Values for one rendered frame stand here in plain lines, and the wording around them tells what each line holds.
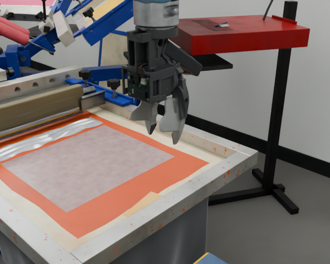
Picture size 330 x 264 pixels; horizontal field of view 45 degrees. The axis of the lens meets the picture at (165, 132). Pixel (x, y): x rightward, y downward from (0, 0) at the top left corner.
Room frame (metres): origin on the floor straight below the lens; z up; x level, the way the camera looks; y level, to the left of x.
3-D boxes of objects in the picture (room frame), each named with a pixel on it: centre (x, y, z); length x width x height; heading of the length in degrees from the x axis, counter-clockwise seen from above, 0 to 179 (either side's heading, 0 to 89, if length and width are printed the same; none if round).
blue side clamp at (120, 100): (1.32, 0.23, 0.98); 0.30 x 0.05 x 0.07; 47
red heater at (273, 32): (2.08, -0.35, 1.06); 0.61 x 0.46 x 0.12; 107
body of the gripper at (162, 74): (0.66, 0.02, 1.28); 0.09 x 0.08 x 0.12; 138
